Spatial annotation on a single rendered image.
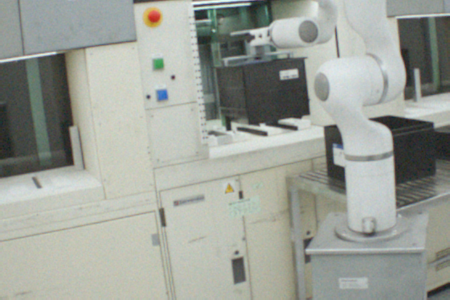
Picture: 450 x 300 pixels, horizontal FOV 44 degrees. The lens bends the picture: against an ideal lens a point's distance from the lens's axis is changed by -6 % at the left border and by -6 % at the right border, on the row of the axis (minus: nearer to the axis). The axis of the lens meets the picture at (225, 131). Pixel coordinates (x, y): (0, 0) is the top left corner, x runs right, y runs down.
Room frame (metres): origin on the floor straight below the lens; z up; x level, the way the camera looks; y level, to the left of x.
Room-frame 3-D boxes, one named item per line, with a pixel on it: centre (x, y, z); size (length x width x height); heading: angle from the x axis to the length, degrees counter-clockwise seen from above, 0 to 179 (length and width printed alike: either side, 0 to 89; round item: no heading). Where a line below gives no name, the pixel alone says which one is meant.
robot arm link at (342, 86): (1.35, -0.30, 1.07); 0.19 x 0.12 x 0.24; 113
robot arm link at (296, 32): (1.63, -0.23, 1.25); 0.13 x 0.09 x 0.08; 23
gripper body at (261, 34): (1.76, -0.17, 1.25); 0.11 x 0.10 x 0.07; 23
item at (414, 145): (1.87, -0.50, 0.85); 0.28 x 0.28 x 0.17; 18
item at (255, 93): (1.86, -0.13, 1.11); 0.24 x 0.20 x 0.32; 113
